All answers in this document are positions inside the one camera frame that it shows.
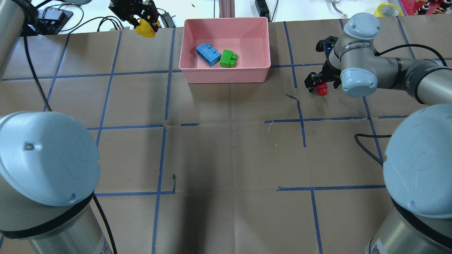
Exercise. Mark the green toy block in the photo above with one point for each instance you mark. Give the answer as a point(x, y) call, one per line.
point(228, 59)

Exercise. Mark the yellow toy block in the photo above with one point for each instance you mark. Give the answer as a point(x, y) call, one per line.
point(145, 29)

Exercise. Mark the red toy block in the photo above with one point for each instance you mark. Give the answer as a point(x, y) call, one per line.
point(322, 90)

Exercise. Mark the black power strip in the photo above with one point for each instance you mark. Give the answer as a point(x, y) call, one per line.
point(262, 8)

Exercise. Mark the red parts tray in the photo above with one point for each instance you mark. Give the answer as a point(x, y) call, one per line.
point(420, 7)

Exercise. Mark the pink plastic box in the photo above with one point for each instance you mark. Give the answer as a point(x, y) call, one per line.
point(248, 38)

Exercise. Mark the black power adapter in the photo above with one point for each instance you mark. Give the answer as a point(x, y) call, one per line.
point(167, 20)

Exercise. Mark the aluminium frame post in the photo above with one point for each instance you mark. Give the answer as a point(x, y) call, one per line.
point(226, 8)

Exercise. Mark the yellow tape roll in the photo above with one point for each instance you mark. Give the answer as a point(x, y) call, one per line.
point(388, 10)

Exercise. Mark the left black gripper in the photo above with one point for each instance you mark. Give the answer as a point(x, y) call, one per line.
point(131, 11)

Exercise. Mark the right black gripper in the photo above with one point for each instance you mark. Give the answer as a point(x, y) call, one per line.
point(331, 70)

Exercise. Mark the blue toy block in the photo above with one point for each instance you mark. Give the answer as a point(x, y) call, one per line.
point(208, 54)

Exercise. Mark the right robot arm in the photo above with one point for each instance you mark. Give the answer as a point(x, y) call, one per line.
point(417, 169)

